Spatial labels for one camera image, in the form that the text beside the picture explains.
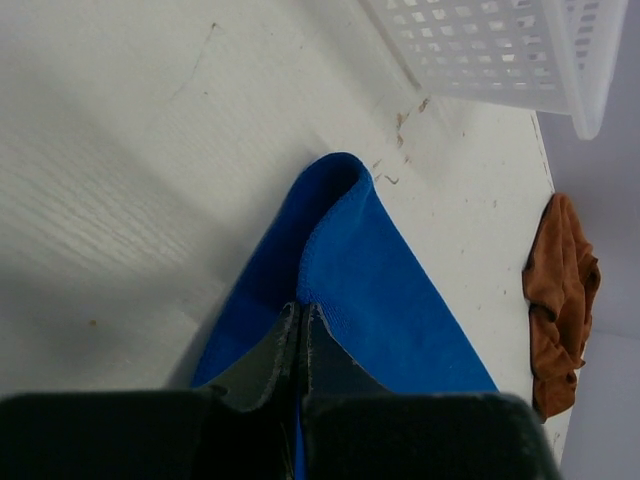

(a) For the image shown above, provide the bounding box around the brown towel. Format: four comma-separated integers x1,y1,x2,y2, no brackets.
522,193,601,422

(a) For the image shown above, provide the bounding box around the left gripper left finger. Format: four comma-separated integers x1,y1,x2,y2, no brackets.
202,302,301,412

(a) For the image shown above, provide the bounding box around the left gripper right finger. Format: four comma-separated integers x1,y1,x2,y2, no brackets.
300,303,390,398

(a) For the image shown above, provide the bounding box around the blue towel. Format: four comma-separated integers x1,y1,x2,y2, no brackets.
193,153,500,479

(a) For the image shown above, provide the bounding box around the white plastic basket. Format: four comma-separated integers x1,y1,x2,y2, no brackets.
363,0,628,140

